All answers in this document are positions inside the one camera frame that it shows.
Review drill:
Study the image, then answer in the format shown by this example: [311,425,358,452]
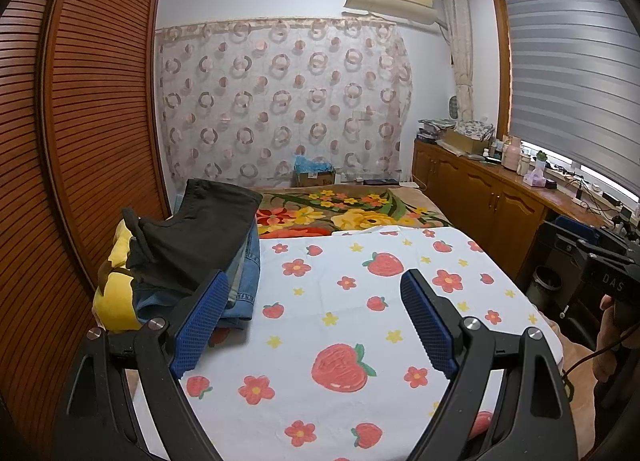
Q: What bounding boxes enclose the folded blue denim jeans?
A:
[132,226,263,329]

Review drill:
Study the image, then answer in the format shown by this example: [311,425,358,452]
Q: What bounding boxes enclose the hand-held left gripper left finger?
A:
[52,268,230,461]

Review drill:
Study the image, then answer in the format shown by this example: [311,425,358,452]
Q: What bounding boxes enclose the black pants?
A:
[122,178,264,292]

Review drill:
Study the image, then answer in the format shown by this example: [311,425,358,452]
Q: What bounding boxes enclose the tied beige curtain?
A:
[440,0,476,124]

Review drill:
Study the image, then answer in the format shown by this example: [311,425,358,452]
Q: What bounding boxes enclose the yellow garment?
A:
[92,218,143,334]

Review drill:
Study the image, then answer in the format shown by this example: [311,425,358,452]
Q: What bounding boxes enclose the floral patterned pouch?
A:
[457,121,496,138]

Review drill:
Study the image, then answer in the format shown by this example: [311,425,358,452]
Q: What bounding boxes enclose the wooden cabinet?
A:
[412,138,640,292]

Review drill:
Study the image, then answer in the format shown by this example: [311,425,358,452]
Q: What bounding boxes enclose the grey trash bin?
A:
[525,266,563,314]

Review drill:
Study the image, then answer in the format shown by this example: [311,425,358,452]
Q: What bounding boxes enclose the pink bottle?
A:
[502,137,523,172]

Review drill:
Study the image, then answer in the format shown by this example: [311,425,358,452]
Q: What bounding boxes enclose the open cardboard box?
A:
[440,128,491,154]

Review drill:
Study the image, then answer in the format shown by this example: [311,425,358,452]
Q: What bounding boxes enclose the strawberry print white sheet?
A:
[135,226,563,461]

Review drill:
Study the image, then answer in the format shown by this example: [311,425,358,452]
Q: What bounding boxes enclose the circle patterned curtain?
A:
[155,18,413,189]

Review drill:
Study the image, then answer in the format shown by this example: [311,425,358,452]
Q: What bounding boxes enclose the person's right hand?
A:
[592,293,640,387]

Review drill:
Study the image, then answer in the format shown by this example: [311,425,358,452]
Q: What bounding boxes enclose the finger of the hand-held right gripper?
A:
[575,238,636,267]
[550,223,628,248]

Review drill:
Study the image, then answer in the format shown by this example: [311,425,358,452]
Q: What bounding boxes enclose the black cable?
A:
[560,311,640,402]

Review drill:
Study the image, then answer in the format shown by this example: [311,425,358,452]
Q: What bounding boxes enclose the wooden louvred wardrobe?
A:
[0,0,171,422]

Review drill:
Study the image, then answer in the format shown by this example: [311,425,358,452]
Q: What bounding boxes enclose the pile of papers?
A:
[416,118,451,142]

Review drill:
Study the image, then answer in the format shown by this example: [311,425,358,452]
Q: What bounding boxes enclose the grey striped window blind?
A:
[500,0,640,196]

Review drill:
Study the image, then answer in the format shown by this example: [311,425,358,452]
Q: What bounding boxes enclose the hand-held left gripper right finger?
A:
[400,268,578,461]

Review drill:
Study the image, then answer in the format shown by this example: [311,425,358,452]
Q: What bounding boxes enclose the floral blanket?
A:
[255,186,601,461]

